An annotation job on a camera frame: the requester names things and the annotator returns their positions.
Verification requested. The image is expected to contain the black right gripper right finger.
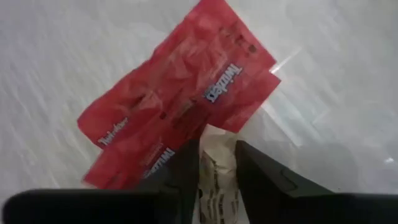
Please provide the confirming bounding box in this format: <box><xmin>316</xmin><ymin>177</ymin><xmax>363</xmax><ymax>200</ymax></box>
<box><xmin>236</xmin><ymin>140</ymin><xmax>340</xmax><ymax>224</ymax></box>

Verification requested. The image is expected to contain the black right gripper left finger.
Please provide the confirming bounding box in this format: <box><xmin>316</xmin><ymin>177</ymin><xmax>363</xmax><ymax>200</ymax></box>
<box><xmin>136</xmin><ymin>138</ymin><xmax>200</xmax><ymax>224</ymax></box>

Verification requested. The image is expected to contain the red Twizzlers candy packet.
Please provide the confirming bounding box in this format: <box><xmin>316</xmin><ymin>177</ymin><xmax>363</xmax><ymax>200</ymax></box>
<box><xmin>76</xmin><ymin>0</ymin><xmax>278</xmax><ymax>150</ymax></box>
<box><xmin>82</xmin><ymin>63</ymin><xmax>282</xmax><ymax>190</ymax></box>

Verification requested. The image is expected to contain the white Whoppers candy packet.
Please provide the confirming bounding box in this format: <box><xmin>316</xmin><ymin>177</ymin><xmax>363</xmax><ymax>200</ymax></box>
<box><xmin>197</xmin><ymin>124</ymin><xmax>242</xmax><ymax>224</ymax></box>

